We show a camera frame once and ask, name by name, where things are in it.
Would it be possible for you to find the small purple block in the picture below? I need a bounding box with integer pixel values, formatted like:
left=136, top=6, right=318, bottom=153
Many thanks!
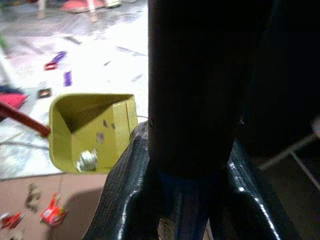
left=62, top=70, right=74, bottom=87

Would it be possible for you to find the black chair with white frame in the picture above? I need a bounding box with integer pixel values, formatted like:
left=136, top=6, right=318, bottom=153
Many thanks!
left=257, top=117, right=320, bottom=192

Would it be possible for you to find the green broom with blue stick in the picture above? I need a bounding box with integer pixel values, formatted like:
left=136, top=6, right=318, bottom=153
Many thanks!
left=147, top=0, right=276, bottom=240

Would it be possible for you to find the purple and red toy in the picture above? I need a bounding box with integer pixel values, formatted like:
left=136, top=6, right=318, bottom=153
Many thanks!
left=43, top=50, right=69, bottom=72

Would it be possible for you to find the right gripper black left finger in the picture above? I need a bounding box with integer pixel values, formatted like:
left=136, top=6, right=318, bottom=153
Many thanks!
left=82, top=120, right=162, bottom=240

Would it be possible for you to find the pink cushion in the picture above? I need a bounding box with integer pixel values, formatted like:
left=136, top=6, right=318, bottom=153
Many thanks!
left=0, top=84, right=29, bottom=110

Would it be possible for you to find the yellow dustpan with red handle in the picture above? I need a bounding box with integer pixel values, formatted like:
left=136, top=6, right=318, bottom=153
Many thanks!
left=0, top=92, right=140, bottom=175

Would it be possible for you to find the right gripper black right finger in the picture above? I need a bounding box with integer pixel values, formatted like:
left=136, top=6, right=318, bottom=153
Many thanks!
left=206, top=139, right=302, bottom=240

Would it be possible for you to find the small black and red square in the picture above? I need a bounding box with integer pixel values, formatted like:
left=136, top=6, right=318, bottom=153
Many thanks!
left=37, top=87, right=54, bottom=99

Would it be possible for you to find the brown paper scrap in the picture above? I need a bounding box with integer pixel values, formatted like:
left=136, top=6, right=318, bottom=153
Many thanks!
left=23, top=183, right=42, bottom=214

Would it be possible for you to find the crumpled silver foil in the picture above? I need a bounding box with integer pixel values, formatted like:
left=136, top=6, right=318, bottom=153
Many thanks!
left=75, top=147, right=99, bottom=173

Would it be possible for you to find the small red snack wrapper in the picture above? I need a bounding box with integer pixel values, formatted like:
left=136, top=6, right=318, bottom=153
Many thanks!
left=0, top=212, right=25, bottom=230

